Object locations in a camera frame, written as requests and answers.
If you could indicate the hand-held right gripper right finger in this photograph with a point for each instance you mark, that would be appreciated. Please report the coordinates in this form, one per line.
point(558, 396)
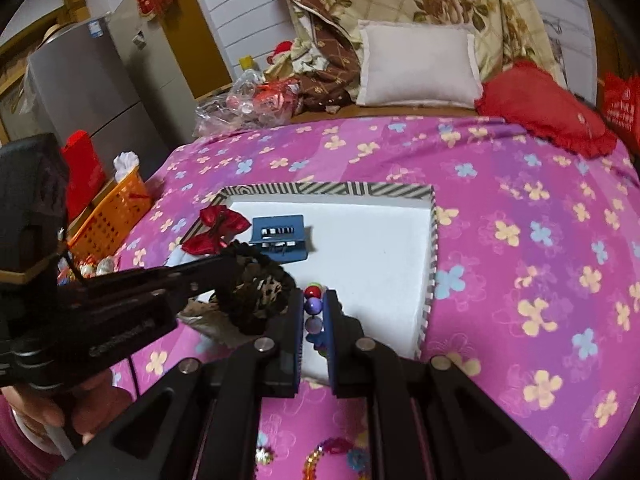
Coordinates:
point(330, 345)

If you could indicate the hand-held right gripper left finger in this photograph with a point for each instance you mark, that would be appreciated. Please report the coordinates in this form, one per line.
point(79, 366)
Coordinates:
point(298, 345)

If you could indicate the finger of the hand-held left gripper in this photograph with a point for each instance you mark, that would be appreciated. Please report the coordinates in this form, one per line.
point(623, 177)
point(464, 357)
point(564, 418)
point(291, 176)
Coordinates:
point(192, 294)
point(165, 277)

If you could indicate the leopard lace bow scrunchie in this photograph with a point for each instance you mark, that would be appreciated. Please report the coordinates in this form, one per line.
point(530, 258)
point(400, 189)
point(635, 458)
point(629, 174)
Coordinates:
point(260, 290)

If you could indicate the red bow hair clip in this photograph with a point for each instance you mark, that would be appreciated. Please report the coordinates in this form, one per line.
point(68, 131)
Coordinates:
point(215, 225)

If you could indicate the striped cardboard box tray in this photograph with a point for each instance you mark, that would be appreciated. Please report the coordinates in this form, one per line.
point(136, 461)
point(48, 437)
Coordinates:
point(370, 270)

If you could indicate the blue hair claw clip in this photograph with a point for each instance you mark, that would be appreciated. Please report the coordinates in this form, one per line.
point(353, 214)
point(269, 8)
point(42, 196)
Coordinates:
point(277, 240)

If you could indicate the person's left hand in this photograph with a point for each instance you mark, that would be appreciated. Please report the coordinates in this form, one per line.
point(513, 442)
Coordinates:
point(75, 410)

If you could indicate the orange plastic basket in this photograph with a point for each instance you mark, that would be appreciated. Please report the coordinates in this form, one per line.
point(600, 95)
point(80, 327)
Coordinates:
point(112, 215)

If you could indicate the white tissue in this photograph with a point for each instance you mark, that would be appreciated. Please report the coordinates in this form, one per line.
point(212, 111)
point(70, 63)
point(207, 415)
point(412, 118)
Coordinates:
point(126, 162)

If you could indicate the red paper gift bag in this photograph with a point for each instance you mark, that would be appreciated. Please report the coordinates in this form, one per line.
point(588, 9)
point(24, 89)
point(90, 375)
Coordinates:
point(82, 175)

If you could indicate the pile of clear plastic bags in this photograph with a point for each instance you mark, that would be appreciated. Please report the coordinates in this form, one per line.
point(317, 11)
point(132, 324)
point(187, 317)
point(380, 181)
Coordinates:
point(240, 105)

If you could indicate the grey refrigerator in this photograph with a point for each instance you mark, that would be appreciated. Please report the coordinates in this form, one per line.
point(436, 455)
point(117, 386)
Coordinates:
point(85, 90)

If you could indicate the yellow capped bottle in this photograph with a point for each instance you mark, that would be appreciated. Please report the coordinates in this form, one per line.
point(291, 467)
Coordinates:
point(247, 63)

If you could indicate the brown wooden door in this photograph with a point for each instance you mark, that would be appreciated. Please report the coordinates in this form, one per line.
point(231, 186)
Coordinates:
point(205, 45)

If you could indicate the red santa toy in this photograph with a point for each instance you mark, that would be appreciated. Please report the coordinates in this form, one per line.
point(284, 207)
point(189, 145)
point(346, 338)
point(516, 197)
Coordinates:
point(281, 52)

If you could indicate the straw hat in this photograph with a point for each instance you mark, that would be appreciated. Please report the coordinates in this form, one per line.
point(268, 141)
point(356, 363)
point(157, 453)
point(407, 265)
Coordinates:
point(51, 32)

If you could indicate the white panelled headboard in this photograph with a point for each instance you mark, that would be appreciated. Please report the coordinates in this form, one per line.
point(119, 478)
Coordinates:
point(250, 15)

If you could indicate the white pillow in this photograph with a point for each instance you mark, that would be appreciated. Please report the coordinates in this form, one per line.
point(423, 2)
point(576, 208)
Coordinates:
point(420, 67)

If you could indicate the red frilled cushion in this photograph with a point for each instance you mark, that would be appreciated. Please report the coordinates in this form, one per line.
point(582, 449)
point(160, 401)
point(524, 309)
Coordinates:
point(540, 105)

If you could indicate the red shopping bag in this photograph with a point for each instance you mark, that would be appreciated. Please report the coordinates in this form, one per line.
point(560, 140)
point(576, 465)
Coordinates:
point(622, 110)

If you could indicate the wall switch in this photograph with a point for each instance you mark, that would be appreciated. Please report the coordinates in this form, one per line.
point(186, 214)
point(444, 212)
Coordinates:
point(139, 41)

